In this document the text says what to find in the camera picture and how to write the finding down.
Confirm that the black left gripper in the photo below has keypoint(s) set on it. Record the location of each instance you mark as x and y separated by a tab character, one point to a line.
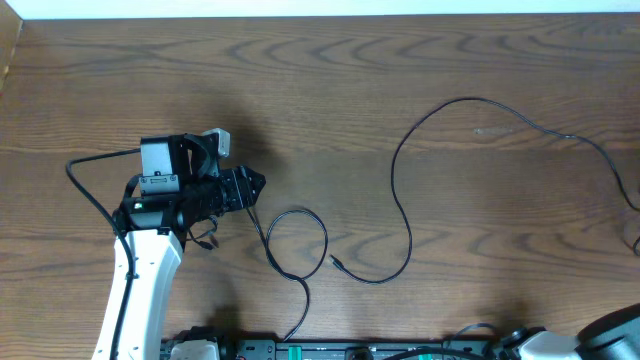
242	194

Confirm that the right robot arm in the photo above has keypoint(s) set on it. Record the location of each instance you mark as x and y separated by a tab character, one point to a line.
614	336

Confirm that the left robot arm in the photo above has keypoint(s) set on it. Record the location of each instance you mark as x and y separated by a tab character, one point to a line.
181	184

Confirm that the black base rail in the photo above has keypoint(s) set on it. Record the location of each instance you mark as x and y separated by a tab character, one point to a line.
216	343

